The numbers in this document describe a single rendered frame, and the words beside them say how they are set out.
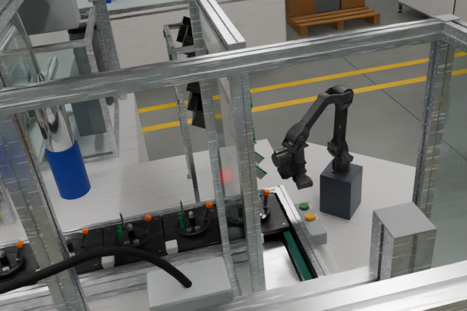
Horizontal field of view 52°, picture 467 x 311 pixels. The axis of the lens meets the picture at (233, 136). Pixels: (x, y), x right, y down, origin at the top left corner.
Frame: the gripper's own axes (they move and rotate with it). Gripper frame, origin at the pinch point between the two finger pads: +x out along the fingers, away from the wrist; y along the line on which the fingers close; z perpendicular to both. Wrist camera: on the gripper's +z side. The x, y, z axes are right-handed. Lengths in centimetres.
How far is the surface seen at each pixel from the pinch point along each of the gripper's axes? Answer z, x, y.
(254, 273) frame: 35, -38, 77
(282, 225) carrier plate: 10.9, 11.3, 10.6
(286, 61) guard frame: 26, -89, 84
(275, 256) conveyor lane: 17.1, 16.5, 20.7
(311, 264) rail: 6.6, 12.5, 32.3
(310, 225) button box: -0.1, 12.5, 13.0
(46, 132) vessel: 103, -18, -54
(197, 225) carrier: 44.1, 8.5, 2.1
